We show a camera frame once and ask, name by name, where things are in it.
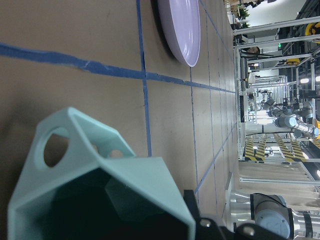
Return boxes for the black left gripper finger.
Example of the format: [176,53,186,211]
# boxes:
[183,189,239,240]

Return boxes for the mint green faceted cup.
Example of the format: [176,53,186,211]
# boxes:
[7,107,196,240]

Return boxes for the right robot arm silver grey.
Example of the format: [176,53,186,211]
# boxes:
[228,190,320,240]

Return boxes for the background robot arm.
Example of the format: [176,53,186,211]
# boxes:
[260,98,320,139]

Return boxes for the lavender round plate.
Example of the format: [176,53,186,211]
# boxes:
[157,0,201,67]

